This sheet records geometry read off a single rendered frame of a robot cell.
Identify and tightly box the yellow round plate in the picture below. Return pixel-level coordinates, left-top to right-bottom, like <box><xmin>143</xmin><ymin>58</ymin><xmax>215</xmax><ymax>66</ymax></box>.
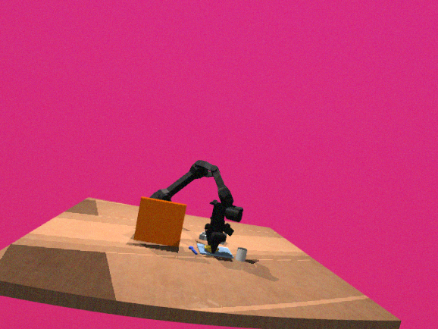
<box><xmin>204</xmin><ymin>246</ymin><xmax>219</xmax><ymax>252</ymax></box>

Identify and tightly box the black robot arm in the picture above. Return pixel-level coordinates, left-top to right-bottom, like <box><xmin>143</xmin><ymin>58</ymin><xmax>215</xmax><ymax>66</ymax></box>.
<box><xmin>149</xmin><ymin>160</ymin><xmax>243</xmax><ymax>237</ymax></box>

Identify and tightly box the grey cylinder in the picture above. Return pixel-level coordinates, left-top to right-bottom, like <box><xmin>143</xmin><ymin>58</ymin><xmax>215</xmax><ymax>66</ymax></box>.
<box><xmin>236</xmin><ymin>247</ymin><xmax>247</xmax><ymax>262</ymax></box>

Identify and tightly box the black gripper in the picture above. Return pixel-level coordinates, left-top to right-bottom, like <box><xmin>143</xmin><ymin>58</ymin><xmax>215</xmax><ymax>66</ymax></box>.
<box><xmin>205</xmin><ymin>216</ymin><xmax>227</xmax><ymax>254</ymax></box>

